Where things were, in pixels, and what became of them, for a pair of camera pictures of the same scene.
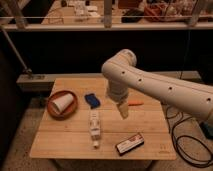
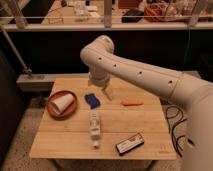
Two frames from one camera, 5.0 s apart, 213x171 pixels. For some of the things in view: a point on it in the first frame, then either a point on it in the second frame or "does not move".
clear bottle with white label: (95, 128) does not move
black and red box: (130, 144) does not move
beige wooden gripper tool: (123, 109) to (107, 92)
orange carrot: (135, 102) does not move
